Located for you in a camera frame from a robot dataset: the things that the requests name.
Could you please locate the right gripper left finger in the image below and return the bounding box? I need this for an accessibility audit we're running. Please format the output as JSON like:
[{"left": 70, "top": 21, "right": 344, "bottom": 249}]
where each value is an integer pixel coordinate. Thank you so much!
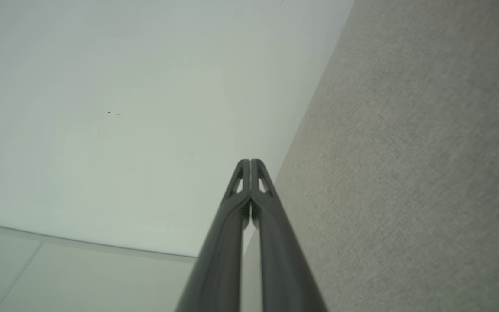
[{"left": 175, "top": 159, "right": 251, "bottom": 312}]

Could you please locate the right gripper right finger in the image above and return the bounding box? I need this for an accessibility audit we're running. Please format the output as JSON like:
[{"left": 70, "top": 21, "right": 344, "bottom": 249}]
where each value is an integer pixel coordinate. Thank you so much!
[{"left": 250, "top": 159, "right": 329, "bottom": 312}]

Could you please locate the grey fabric work surface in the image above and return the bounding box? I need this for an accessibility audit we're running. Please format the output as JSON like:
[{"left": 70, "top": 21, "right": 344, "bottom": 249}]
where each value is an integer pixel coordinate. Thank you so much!
[{"left": 240, "top": 0, "right": 499, "bottom": 312}]

